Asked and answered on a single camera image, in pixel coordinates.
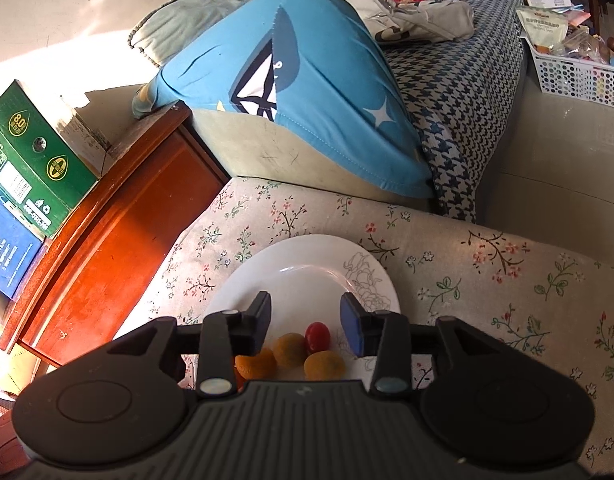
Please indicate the floral tablecloth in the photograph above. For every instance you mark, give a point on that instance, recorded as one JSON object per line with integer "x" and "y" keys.
{"x": 487, "y": 270}

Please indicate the white plate with flower outline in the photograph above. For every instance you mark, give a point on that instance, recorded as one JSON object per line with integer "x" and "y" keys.
{"x": 297, "y": 270}

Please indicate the orange mandarin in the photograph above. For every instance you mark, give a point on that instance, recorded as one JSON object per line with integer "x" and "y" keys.
{"x": 257, "y": 364}

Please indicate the houndstooth covered sofa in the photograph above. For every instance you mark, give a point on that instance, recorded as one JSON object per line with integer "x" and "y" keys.
{"x": 247, "y": 150}

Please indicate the beige canvas bag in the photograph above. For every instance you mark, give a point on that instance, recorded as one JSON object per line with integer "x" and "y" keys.
{"x": 427, "y": 22}

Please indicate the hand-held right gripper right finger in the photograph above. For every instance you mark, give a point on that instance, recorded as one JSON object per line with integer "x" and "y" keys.
{"x": 351, "y": 327}

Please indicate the pale snack bag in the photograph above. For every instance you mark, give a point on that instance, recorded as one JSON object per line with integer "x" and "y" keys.
{"x": 542, "y": 27}

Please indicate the blue printed cushion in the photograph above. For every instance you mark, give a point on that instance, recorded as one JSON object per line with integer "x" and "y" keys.
{"x": 312, "y": 90}

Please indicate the brown kiwi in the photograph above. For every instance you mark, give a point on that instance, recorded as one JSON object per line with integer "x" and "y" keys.
{"x": 289, "y": 350}
{"x": 324, "y": 365}

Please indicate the white perforated plastic basket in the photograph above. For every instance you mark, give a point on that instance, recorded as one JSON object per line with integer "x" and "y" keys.
{"x": 577, "y": 77}

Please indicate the green and white carton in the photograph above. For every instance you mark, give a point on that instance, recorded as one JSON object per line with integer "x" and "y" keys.
{"x": 32, "y": 160}

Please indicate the red cherry tomato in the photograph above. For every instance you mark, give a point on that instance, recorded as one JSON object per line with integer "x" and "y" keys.
{"x": 317, "y": 336}

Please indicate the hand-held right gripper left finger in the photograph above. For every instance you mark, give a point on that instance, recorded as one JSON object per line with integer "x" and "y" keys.
{"x": 261, "y": 317}

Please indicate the red-brown wooden cabinet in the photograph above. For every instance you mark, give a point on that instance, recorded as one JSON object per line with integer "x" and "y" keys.
{"x": 122, "y": 240}

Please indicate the blue carton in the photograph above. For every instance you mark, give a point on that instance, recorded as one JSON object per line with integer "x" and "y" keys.
{"x": 9, "y": 245}

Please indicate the blue houndstooth sofa cover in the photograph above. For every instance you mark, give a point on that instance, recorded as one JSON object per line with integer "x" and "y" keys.
{"x": 462, "y": 100}

